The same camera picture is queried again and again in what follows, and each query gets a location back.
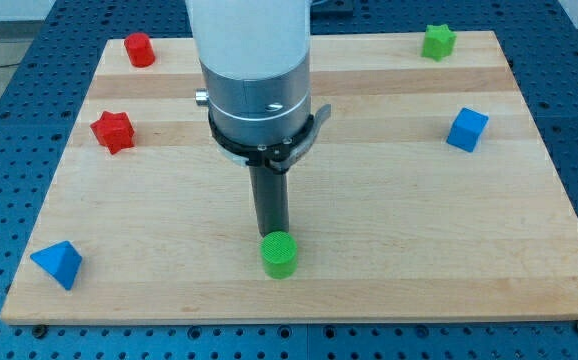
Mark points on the red star block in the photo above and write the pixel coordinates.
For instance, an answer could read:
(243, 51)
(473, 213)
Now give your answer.
(113, 131)

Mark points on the light wooden board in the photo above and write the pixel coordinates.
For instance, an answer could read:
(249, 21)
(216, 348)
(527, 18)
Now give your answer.
(393, 224)

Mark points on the blue pyramid block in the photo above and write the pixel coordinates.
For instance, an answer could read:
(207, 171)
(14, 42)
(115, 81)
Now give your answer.
(61, 261)

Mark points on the green star block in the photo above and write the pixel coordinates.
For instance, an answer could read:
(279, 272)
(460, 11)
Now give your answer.
(438, 42)

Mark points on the green cylinder block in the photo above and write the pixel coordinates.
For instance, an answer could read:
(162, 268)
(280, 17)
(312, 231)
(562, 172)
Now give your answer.
(279, 252)

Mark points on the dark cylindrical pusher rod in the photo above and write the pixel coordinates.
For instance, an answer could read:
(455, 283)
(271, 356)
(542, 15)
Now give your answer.
(270, 196)

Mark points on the red cylinder block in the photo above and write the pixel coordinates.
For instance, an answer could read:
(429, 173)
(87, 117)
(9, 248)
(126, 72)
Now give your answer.
(139, 49)

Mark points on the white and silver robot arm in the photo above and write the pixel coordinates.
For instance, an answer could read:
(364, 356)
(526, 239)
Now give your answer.
(254, 56)

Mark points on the blue cube block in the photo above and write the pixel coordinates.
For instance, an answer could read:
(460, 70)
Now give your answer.
(466, 129)

